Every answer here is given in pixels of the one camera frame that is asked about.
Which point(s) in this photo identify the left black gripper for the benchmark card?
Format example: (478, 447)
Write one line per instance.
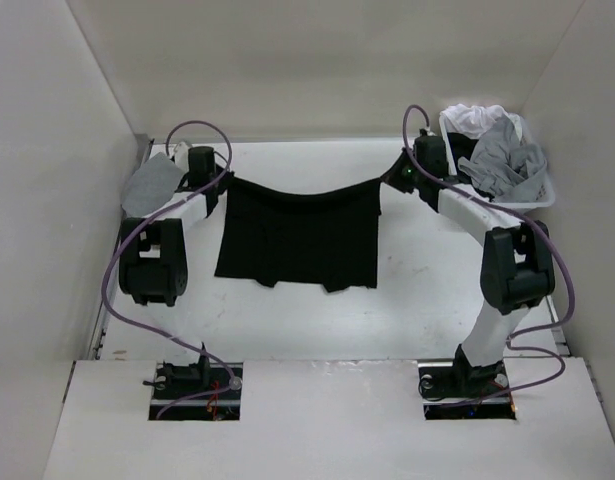
(225, 176)

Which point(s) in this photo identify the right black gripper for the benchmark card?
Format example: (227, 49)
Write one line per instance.
(393, 177)

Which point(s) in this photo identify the black tank top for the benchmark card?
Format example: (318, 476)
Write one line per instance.
(328, 239)

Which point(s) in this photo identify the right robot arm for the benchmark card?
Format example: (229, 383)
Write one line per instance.
(516, 271)

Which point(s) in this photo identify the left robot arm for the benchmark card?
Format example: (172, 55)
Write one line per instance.
(153, 265)

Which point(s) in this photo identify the folded grey tank top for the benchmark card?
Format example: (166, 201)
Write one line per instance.
(152, 185)

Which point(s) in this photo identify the black garment in basket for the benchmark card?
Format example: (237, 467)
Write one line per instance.
(467, 169)

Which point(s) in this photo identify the white garment in basket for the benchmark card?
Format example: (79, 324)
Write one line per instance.
(474, 121)

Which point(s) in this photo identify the white laundry basket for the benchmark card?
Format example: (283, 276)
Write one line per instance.
(547, 195)

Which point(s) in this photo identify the grey garment in basket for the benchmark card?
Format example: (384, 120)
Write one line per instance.
(518, 168)

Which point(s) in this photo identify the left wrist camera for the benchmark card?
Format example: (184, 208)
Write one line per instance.
(180, 153)

